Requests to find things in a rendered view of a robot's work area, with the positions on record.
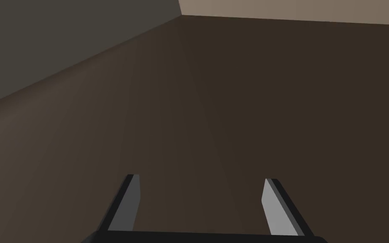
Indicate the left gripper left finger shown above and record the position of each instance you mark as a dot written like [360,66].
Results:
[124,206]

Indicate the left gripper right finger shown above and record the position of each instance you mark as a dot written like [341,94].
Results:
[282,211]

